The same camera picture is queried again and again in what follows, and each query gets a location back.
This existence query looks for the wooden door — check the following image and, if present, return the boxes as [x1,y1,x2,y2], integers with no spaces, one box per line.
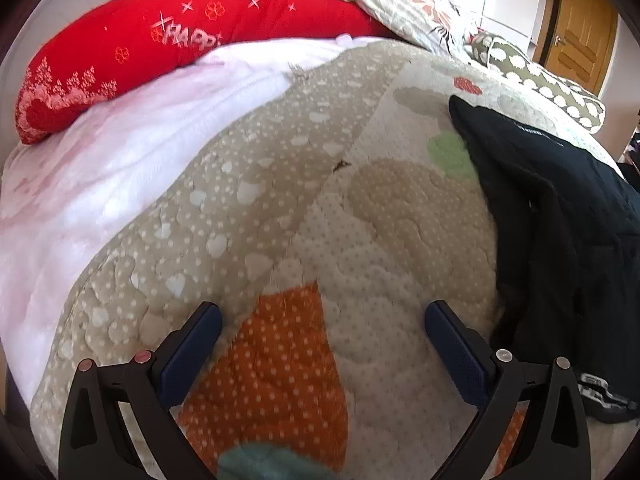
[542,0,619,98]

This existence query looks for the shoe rack with shoes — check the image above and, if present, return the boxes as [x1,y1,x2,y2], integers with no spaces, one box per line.
[619,125,640,186]

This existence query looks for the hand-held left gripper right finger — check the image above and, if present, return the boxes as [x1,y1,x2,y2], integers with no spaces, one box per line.
[424,300,592,480]

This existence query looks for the black pants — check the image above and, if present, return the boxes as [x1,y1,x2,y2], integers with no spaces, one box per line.
[448,95,640,423]

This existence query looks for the heart patterned quilt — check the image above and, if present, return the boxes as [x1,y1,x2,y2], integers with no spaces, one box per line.
[30,40,626,480]

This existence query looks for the white floral pillow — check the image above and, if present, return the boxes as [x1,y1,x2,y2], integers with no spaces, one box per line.
[306,0,483,63]

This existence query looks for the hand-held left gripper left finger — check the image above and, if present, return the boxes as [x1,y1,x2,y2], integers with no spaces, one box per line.
[59,302,223,480]

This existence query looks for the long red embroidered pillow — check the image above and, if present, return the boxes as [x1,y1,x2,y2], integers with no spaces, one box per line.
[15,0,396,146]

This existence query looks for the green white-dotted pillow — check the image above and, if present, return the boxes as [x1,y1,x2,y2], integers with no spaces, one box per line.
[467,32,607,133]

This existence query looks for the pink fleece blanket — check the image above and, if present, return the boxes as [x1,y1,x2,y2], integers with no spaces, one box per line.
[0,35,361,401]

